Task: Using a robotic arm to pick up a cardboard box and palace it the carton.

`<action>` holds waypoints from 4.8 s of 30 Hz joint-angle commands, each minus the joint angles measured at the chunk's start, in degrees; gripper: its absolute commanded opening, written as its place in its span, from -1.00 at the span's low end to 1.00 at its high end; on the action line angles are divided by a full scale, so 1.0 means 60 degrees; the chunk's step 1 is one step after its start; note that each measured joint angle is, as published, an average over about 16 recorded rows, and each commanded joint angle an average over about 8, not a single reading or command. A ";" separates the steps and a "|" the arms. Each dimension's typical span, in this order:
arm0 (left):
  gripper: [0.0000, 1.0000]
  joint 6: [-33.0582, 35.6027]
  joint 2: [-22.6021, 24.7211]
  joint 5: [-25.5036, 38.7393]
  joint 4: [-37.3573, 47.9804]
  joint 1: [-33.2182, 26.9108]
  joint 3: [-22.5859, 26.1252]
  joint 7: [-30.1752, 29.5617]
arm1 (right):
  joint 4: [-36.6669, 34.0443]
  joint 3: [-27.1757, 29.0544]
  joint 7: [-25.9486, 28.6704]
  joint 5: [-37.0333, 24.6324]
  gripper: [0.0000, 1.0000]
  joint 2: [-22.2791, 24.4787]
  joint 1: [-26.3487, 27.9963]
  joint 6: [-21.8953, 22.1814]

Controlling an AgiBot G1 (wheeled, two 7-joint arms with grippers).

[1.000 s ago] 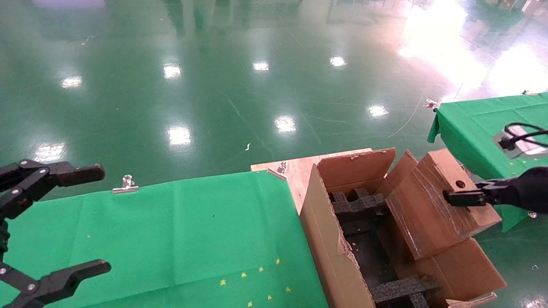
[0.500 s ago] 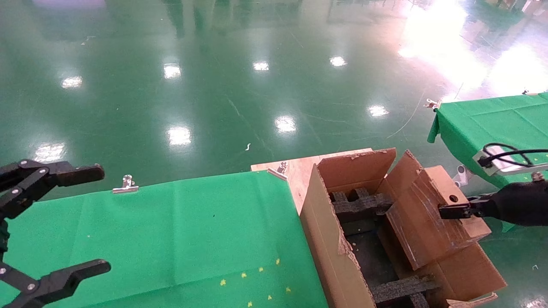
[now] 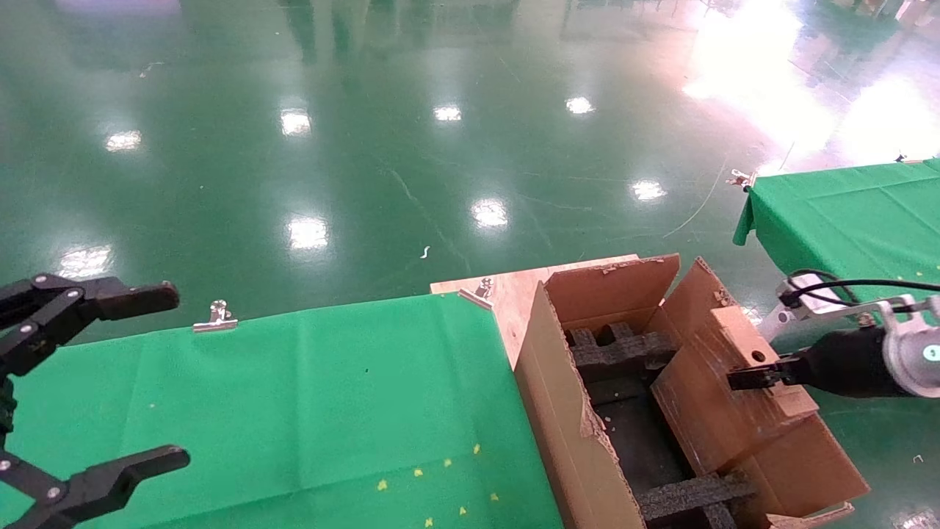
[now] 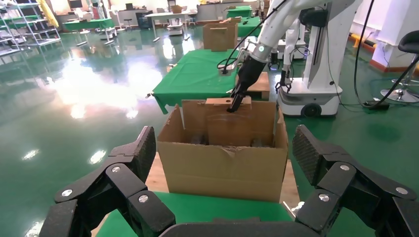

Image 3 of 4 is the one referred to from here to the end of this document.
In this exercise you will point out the green tablecloth with corner clips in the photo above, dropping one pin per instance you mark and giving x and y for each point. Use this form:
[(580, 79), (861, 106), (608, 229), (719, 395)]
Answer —
[(844, 213)]

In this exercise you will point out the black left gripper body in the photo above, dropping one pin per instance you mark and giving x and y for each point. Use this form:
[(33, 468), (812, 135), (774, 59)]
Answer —
[(6, 408)]

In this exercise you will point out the large open cardboard carton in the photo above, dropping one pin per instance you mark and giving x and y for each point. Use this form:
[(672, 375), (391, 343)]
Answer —
[(558, 411)]

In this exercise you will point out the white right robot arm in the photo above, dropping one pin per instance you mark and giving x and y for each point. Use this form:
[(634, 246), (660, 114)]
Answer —
[(918, 360)]

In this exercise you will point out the large green tablecloth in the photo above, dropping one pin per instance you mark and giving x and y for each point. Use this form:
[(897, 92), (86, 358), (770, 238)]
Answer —
[(279, 389)]

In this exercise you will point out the silver binder clip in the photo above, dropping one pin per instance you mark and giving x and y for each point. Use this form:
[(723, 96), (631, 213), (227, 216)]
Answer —
[(743, 178), (217, 319), (477, 294)]

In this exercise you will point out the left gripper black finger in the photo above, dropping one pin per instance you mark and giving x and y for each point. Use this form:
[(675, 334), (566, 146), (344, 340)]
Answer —
[(125, 474), (110, 297)]

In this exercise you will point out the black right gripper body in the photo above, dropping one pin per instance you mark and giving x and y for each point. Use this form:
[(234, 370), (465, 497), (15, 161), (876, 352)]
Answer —
[(844, 364)]

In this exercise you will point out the black foam insert block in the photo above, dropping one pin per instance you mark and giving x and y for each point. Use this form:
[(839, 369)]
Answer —
[(617, 353), (683, 499)]

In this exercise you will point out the small long cardboard box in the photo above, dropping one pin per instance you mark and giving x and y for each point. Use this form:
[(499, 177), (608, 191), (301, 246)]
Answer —
[(698, 411)]

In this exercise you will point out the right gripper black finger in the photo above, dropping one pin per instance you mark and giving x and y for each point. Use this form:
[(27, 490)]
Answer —
[(756, 378)]

